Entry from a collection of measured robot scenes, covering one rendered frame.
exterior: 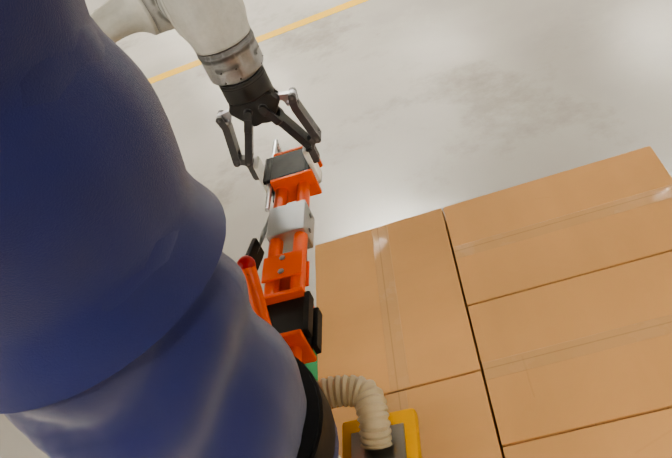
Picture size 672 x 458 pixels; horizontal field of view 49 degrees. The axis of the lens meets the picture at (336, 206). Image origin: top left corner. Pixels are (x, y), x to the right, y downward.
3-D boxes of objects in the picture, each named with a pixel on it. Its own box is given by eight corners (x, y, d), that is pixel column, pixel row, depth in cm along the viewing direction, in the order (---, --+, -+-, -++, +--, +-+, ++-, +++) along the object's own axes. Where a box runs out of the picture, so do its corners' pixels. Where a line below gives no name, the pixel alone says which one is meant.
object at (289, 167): (322, 193, 121) (311, 170, 118) (281, 205, 123) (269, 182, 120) (323, 164, 128) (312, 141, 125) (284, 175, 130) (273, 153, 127)
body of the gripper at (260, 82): (210, 92, 109) (236, 141, 115) (262, 75, 107) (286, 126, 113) (217, 68, 115) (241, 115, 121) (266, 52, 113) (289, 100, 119)
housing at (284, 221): (316, 247, 112) (305, 226, 109) (275, 258, 113) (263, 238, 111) (317, 218, 117) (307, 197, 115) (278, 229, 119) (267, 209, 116)
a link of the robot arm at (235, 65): (247, 44, 103) (264, 79, 107) (254, 16, 110) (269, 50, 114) (190, 63, 105) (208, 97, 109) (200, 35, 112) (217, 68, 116)
